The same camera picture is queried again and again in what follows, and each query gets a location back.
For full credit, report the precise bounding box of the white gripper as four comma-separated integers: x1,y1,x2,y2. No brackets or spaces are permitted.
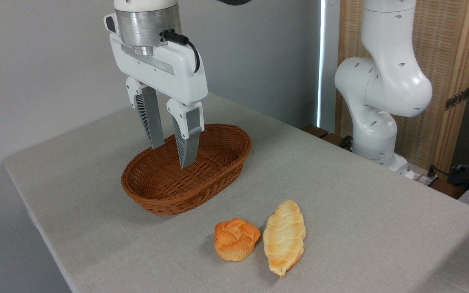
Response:
109,33,209,170

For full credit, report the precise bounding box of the round orange bread bun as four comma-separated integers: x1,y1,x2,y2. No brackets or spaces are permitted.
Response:
214,217,261,262

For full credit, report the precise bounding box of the brown oval wicker basket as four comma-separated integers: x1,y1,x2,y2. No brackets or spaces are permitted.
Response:
121,123,253,216

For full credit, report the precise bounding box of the long braided pale bread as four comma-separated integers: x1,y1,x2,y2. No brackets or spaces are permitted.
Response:
262,200,307,279

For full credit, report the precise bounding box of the dark brown wooden platform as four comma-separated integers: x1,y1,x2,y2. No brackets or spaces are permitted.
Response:
301,124,468,200

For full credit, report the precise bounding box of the vertical white light strip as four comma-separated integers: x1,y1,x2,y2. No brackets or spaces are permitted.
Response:
317,0,326,129

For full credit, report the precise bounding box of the metal screen hinge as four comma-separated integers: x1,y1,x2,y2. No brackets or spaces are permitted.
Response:
445,87,469,112

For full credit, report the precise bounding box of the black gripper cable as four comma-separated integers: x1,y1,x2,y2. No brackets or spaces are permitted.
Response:
163,29,201,74

